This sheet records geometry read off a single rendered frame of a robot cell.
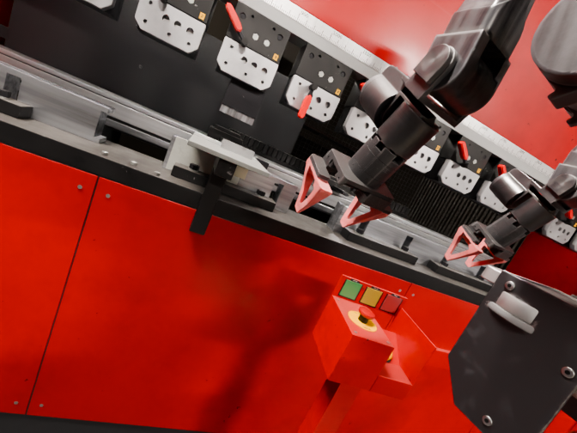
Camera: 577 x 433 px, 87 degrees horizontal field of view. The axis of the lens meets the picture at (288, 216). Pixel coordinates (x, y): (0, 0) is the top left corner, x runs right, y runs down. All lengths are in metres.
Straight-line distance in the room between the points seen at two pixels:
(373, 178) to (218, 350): 0.78
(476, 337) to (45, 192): 0.86
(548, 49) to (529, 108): 1.06
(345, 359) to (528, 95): 1.06
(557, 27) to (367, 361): 0.62
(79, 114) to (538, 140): 1.46
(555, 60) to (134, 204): 0.78
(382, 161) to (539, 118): 1.06
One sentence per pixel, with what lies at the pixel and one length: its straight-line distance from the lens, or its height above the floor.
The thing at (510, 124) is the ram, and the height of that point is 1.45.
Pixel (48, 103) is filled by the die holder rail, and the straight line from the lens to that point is 0.98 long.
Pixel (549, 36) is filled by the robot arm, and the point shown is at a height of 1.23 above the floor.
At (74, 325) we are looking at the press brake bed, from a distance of 1.03.
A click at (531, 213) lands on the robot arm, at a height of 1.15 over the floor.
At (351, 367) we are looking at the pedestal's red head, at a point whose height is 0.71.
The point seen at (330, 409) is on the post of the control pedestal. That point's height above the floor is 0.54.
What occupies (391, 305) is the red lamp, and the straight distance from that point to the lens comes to 0.88.
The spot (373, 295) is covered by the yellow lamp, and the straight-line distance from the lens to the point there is 0.84.
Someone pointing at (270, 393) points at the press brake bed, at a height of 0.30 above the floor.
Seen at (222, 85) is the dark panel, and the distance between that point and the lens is 1.44.
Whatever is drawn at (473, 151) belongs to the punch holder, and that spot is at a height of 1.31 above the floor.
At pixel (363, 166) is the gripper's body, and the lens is 0.42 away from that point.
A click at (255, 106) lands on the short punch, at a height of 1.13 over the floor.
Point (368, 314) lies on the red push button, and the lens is 0.74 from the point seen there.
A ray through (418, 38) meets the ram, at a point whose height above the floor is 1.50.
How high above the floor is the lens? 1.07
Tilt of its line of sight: 12 degrees down
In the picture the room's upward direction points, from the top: 25 degrees clockwise
